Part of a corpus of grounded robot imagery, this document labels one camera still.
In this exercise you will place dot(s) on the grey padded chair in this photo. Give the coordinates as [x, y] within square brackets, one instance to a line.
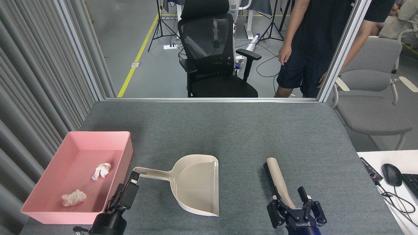
[372, 85]

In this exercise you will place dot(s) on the black computer mouse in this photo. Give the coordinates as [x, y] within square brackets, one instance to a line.
[392, 174]

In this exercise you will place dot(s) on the beige plastic dustpan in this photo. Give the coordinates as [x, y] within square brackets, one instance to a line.
[196, 182]

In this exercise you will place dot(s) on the seated person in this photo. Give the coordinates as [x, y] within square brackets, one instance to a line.
[403, 23]

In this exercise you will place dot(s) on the white desk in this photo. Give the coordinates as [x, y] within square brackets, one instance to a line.
[392, 156]

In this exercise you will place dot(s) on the white power strip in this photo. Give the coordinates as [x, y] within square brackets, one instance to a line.
[170, 46]

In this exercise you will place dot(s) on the black controller with red button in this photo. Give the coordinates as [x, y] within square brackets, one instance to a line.
[370, 169]

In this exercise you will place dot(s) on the white armchair frame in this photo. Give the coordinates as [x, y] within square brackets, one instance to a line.
[405, 34]

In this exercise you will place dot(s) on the white paper ball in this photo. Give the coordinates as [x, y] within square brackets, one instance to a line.
[102, 170]
[74, 197]

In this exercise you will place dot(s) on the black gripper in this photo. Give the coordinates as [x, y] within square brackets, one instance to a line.
[303, 227]
[109, 225]

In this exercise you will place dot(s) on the grey pleated curtain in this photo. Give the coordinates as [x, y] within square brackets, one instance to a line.
[32, 81]

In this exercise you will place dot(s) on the black tripod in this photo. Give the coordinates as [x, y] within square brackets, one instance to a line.
[160, 16]
[268, 19]

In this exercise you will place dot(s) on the person's hand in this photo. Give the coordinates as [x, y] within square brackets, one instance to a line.
[284, 54]
[323, 78]

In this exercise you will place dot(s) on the beige hand brush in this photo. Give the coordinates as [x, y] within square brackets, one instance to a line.
[276, 176]

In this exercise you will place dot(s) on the silver frame rail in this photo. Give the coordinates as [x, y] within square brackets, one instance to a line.
[212, 99]

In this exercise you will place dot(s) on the white stand on wheels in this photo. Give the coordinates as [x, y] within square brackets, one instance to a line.
[249, 23]

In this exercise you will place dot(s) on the metal floor socket plate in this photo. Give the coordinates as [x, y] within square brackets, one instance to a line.
[135, 64]

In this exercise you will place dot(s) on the pink plastic bin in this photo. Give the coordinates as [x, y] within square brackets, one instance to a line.
[81, 156]

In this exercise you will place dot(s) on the black mesh office chair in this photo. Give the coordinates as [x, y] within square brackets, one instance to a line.
[222, 86]

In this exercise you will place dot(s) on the black keyboard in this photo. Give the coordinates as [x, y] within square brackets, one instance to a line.
[412, 184]

